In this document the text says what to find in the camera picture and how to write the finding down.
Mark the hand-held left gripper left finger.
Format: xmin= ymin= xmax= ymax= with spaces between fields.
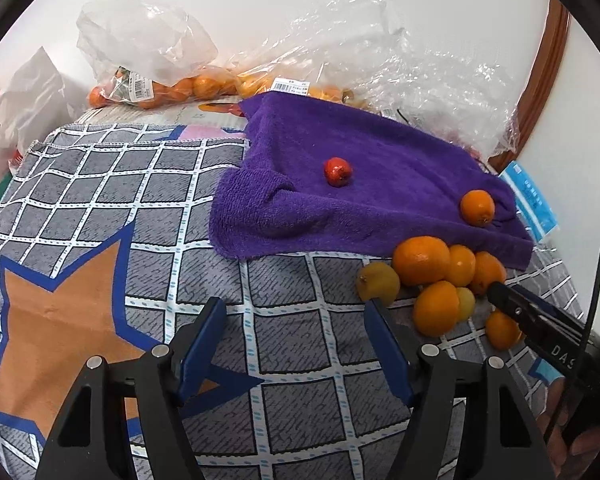
xmin=35 ymin=297 xmax=228 ymax=480

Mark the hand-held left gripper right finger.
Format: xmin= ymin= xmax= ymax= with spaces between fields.
xmin=362 ymin=299 xmax=558 ymax=480

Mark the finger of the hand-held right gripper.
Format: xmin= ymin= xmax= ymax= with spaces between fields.
xmin=515 ymin=286 xmax=588 ymax=330
xmin=487 ymin=281 xmax=588 ymax=348

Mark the small orange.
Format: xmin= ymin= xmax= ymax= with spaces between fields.
xmin=445 ymin=244 xmax=477 ymax=288
xmin=485 ymin=310 xmax=523 ymax=351
xmin=470 ymin=251 xmax=507 ymax=297
xmin=460 ymin=189 xmax=496 ymax=227
xmin=412 ymin=280 xmax=461 ymax=337

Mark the yellow loquat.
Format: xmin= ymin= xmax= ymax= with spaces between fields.
xmin=356 ymin=261 xmax=401 ymax=307
xmin=452 ymin=286 xmax=477 ymax=323

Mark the large orange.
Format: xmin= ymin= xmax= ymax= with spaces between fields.
xmin=391 ymin=236 xmax=452 ymax=287

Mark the person's right hand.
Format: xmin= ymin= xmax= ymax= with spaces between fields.
xmin=537 ymin=377 xmax=600 ymax=480

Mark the blue packet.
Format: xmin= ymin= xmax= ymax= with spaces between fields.
xmin=499 ymin=160 xmax=559 ymax=241

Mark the checked star blanket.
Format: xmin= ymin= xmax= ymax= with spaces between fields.
xmin=0 ymin=122 xmax=588 ymax=480

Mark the purple towel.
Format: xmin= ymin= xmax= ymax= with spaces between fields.
xmin=208 ymin=92 xmax=535 ymax=271

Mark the small red apple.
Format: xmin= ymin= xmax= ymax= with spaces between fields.
xmin=323 ymin=157 xmax=353 ymax=188

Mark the crinkled clear plastic bag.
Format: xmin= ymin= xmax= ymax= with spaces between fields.
xmin=360 ymin=25 xmax=523 ymax=161

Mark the printed grey carton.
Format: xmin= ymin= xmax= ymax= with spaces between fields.
xmin=75 ymin=101 xmax=248 ymax=128

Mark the white plastic bag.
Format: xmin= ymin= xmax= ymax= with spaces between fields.
xmin=0 ymin=46 xmax=88 ymax=161

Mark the clear plastic bag of oranges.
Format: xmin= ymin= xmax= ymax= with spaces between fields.
xmin=76 ymin=0 xmax=241 ymax=111

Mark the brown wooden frame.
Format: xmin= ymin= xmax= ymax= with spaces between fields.
xmin=487 ymin=0 xmax=573 ymax=173

